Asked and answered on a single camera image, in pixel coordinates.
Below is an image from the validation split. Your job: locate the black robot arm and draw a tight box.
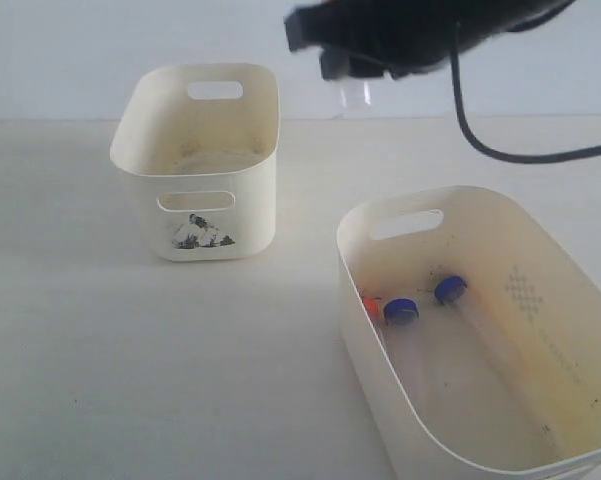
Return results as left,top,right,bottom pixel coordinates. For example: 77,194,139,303
284,1,571,81

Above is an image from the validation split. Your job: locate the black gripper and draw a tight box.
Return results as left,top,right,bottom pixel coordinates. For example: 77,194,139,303
284,0,461,81

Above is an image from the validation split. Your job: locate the blue-capped tube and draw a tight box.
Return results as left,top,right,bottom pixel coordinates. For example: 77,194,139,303
384,298,457,408
434,275,520,377

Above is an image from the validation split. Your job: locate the orange-capped tube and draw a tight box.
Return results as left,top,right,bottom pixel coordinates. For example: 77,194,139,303
331,77,374,119
361,297,384,325

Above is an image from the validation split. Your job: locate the black cable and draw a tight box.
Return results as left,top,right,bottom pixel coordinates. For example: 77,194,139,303
450,19,601,165

